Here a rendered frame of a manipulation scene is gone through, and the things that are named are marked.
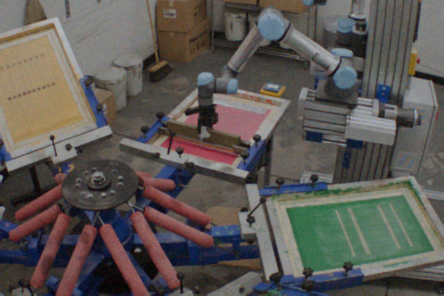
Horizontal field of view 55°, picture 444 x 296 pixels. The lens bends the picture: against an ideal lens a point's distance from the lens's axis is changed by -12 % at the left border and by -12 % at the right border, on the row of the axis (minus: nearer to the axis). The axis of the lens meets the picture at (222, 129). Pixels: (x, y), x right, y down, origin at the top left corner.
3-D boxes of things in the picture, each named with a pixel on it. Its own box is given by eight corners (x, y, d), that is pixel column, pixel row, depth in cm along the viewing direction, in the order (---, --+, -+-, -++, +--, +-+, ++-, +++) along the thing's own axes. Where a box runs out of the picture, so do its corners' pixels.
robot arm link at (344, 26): (331, 40, 276) (333, 19, 269) (342, 35, 284) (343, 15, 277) (348, 46, 269) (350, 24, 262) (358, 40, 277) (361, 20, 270)
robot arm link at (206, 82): (213, 78, 227) (195, 78, 228) (213, 99, 233) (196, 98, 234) (216, 71, 234) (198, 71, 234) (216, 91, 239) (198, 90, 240)
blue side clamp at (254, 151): (256, 148, 254) (256, 136, 251) (265, 150, 253) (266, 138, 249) (234, 179, 231) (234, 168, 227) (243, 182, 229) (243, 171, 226)
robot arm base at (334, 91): (352, 86, 246) (354, 70, 240) (350, 99, 233) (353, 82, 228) (325, 82, 249) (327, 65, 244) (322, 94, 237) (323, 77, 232)
